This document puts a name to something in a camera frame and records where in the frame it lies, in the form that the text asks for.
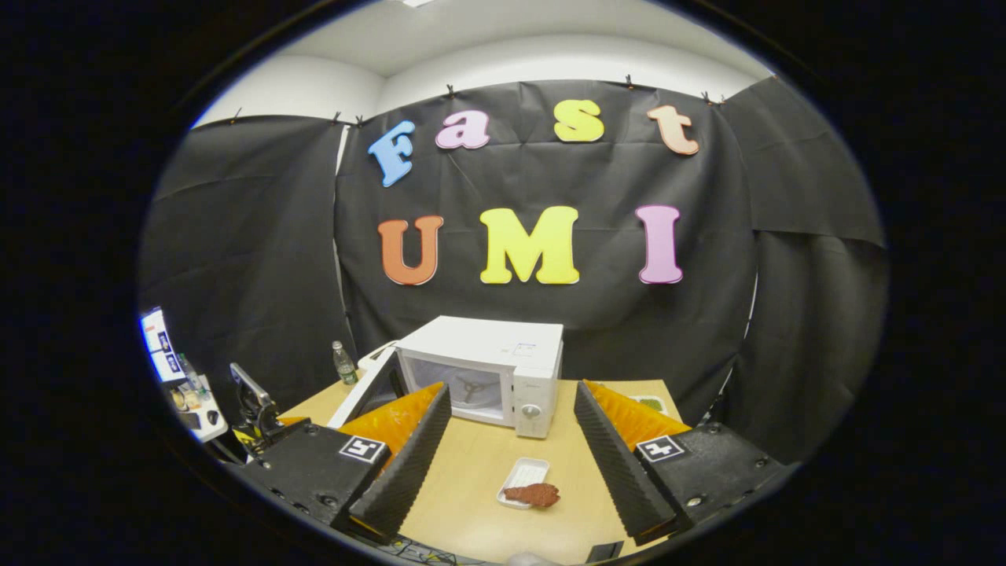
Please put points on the white side table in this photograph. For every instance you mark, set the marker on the white side table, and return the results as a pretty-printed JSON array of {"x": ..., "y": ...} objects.
[{"x": 203, "y": 417}]

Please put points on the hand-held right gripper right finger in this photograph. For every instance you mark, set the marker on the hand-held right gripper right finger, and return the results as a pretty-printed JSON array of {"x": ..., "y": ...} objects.
[{"x": 617, "y": 472}]

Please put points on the brown meat piece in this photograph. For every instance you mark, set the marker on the brown meat piece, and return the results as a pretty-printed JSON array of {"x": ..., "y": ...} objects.
[{"x": 534, "y": 494}]

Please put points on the small black box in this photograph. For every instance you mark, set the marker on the small black box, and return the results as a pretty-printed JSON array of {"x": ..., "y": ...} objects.
[{"x": 605, "y": 552}]

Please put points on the clear plastic bottle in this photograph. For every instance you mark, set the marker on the clear plastic bottle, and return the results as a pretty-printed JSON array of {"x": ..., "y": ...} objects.
[{"x": 344, "y": 365}]

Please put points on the ceiling light panel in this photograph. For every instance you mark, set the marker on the ceiling light panel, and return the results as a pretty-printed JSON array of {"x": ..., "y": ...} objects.
[{"x": 416, "y": 2}]

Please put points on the small white rectangular tray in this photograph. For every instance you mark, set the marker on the small white rectangular tray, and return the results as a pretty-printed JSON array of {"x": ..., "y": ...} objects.
[{"x": 525, "y": 472}]

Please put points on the white microwave oven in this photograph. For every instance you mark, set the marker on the white microwave oven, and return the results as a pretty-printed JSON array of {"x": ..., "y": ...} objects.
[{"x": 479, "y": 338}]

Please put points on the white printed board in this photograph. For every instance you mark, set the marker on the white printed board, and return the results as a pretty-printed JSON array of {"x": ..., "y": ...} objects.
[{"x": 157, "y": 342}]

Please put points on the white divided snack tray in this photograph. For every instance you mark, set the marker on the white divided snack tray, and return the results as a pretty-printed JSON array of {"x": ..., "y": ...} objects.
[{"x": 649, "y": 404}]

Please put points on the black backdrop cloth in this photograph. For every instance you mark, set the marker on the black backdrop cloth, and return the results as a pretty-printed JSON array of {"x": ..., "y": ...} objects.
[{"x": 613, "y": 173}]

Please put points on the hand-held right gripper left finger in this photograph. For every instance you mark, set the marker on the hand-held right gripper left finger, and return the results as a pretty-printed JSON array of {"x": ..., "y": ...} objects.
[{"x": 405, "y": 472}]

